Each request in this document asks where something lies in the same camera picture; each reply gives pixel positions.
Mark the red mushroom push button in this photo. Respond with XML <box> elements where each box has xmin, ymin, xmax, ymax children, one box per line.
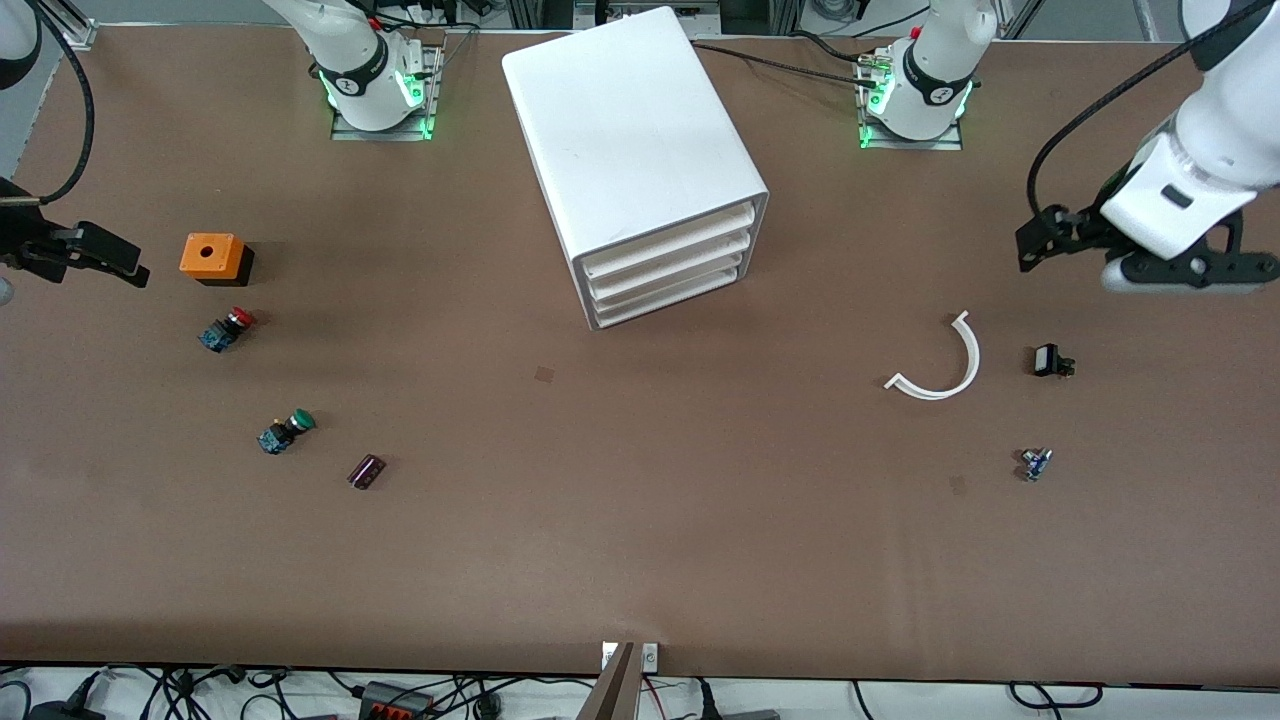
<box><xmin>197</xmin><ymin>307</ymin><xmax>256</xmax><ymax>353</ymax></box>

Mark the white curved plastic strip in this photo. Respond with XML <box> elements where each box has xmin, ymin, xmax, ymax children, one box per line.
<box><xmin>884</xmin><ymin>310</ymin><xmax>982</xmax><ymax>401</ymax></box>

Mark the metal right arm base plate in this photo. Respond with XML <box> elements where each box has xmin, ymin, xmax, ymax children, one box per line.
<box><xmin>330</xmin><ymin>40</ymin><xmax>443</xmax><ymax>141</ymax></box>

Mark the black looped floor cable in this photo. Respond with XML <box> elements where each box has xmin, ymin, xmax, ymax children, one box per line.
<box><xmin>1008</xmin><ymin>682</ymin><xmax>1105</xmax><ymax>710</ymax></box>

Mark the orange button enclosure box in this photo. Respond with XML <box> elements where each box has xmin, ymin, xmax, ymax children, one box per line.
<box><xmin>179</xmin><ymin>233</ymin><xmax>255</xmax><ymax>288</ymax></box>

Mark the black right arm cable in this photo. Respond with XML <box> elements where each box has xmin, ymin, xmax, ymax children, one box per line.
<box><xmin>28</xmin><ymin>0</ymin><xmax>96</xmax><ymax>206</ymax></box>

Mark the aluminium frame profile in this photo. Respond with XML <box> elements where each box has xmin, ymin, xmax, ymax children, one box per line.
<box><xmin>38</xmin><ymin>0</ymin><xmax>99</xmax><ymax>49</ymax></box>

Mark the black power strip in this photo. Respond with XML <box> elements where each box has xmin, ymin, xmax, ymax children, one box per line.
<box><xmin>358</xmin><ymin>681</ymin><xmax>437</xmax><ymax>720</ymax></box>

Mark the white drawer cabinet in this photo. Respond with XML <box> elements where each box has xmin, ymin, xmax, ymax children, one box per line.
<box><xmin>502</xmin><ymin>5</ymin><xmax>771</xmax><ymax>332</ymax></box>

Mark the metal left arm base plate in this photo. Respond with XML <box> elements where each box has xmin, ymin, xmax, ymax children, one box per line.
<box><xmin>857</xmin><ymin>50</ymin><xmax>966</xmax><ymax>151</ymax></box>

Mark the black cable behind cabinet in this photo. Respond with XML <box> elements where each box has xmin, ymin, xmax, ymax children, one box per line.
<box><xmin>693</xmin><ymin>30</ymin><xmax>886</xmax><ymax>91</ymax></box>

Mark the green mushroom push button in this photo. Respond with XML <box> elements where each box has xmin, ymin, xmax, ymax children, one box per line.
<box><xmin>257</xmin><ymin>408</ymin><xmax>317</xmax><ymax>456</ymax></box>

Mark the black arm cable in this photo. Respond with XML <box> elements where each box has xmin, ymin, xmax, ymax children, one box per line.
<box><xmin>28</xmin><ymin>0</ymin><xmax>96</xmax><ymax>206</ymax></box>
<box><xmin>1028</xmin><ymin>0</ymin><xmax>1271</xmax><ymax>226</ymax></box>

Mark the white plastic drawer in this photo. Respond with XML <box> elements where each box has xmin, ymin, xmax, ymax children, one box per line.
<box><xmin>580</xmin><ymin>200</ymin><xmax>758</xmax><ymax>276</ymax></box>
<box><xmin>585</xmin><ymin>225</ymin><xmax>753</xmax><ymax>293</ymax></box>
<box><xmin>590</xmin><ymin>245</ymin><xmax>749</xmax><ymax>311</ymax></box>
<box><xmin>594</xmin><ymin>262</ymin><xmax>746</xmax><ymax>329</ymax></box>

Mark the grey angled beam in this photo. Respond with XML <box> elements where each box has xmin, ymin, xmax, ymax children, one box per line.
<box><xmin>577</xmin><ymin>641</ymin><xmax>642</xmax><ymax>720</ymax></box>

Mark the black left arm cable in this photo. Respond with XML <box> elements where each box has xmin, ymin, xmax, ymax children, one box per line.
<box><xmin>1028</xmin><ymin>0</ymin><xmax>1271</xmax><ymax>226</ymax></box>

